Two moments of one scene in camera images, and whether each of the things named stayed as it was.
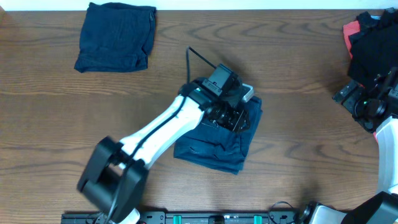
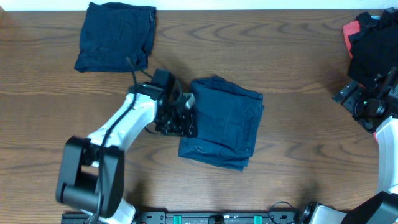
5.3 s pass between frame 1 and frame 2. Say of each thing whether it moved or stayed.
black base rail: stayed
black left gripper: moved
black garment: stayed
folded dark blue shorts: stayed
